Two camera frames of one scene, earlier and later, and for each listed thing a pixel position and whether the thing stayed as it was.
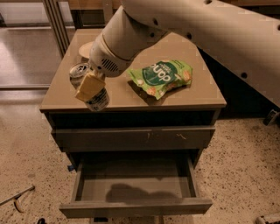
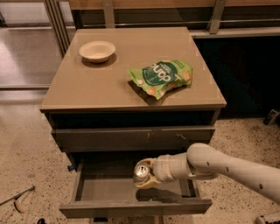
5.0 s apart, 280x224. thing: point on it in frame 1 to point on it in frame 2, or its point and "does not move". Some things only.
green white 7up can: (78, 72) to (141, 172)
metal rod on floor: (16, 198) does not move
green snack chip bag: (156, 77) does not move
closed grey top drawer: (133, 140) does not move
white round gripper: (105, 62) to (159, 170)
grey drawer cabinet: (140, 157) does not move
